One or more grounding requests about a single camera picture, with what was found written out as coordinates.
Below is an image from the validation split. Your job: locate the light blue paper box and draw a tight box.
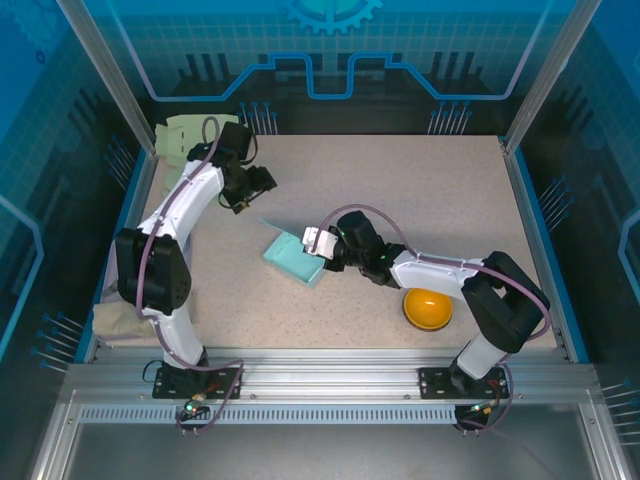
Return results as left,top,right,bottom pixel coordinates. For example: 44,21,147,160
249,215,329,290

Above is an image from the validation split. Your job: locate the green paper box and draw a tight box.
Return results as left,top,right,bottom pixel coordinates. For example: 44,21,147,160
153,113,232,211

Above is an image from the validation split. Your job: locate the orange bowl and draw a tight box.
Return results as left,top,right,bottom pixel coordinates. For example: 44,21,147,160
402,287,455,333

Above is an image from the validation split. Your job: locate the blue table edge strip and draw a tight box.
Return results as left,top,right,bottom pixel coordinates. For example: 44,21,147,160
74,148,154,364
509,148,592,365

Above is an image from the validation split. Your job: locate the lavender plastic tray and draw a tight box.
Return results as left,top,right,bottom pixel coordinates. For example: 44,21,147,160
93,244,169,347

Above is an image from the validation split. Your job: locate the beige cloth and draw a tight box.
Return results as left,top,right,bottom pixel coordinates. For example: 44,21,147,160
93,299,162,342

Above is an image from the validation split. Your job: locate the small connector board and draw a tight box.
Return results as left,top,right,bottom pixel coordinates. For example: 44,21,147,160
464,401,501,420
182,397,209,420

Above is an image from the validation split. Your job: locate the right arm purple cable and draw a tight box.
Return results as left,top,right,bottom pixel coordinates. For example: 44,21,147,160
312,203,551,434

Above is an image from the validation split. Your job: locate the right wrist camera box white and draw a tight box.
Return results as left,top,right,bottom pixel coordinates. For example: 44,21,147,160
301,224,340,261

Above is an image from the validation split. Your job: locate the aluminium front rail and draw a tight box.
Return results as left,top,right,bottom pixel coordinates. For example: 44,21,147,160
67,347,601,406

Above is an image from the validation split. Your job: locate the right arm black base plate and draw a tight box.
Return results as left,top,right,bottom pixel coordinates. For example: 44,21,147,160
417,366,511,400

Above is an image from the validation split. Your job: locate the aluminium frame post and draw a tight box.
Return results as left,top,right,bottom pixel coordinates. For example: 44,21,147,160
501,0,604,156
55,0,164,156

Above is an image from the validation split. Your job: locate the slotted grey cable duct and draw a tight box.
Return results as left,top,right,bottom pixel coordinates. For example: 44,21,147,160
78,405,459,426

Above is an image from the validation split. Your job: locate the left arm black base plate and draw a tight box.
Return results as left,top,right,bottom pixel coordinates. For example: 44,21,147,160
152,367,246,400

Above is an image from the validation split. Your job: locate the grey metal front frame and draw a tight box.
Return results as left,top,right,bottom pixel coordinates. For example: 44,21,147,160
29,389,631,480

